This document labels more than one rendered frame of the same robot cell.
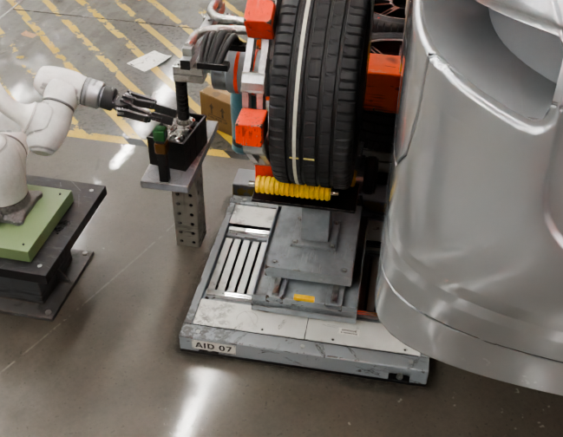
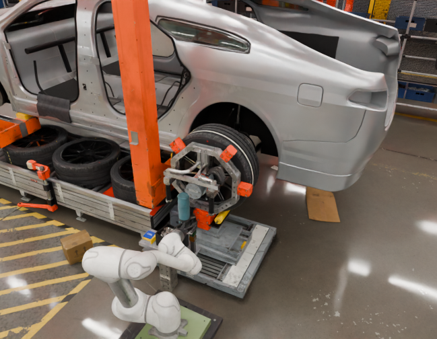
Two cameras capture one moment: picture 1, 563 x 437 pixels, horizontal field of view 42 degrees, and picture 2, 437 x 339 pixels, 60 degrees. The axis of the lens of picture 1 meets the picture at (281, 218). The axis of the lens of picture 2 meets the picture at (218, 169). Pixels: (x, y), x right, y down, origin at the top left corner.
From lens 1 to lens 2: 2.66 m
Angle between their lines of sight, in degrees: 59
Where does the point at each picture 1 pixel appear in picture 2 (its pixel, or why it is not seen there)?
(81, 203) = not seen: hidden behind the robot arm
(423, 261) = (362, 157)
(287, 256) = (224, 240)
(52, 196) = not seen: hidden behind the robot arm
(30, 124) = (194, 261)
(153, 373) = (252, 311)
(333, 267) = (235, 229)
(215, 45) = (221, 173)
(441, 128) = (370, 122)
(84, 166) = (77, 326)
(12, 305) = not seen: outside the picture
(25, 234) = (196, 319)
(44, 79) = (172, 245)
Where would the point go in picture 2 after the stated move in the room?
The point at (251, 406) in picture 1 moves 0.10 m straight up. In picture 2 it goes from (276, 281) to (277, 272)
